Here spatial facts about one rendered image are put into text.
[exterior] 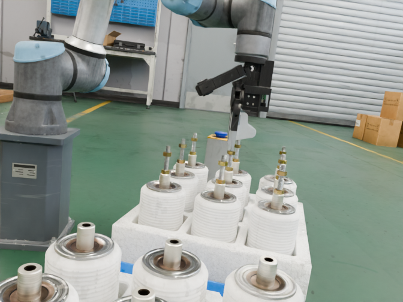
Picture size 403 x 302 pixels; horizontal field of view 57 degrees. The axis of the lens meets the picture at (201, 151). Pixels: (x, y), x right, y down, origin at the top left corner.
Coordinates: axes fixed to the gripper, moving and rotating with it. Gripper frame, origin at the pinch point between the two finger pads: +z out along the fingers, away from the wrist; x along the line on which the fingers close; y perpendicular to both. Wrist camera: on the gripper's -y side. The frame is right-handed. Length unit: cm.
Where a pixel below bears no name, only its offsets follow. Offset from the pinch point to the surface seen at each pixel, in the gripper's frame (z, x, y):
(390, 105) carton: -11, 335, 200
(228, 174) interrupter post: 6.8, -1.1, 0.7
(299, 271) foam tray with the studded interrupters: 17.9, -22.8, 13.9
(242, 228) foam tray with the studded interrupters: 16.4, -9.4, 4.5
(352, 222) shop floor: 34, 55, 57
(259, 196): 10.3, -4.7, 8.0
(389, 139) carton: 26, 321, 200
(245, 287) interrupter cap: 8.9, -45.8, 0.3
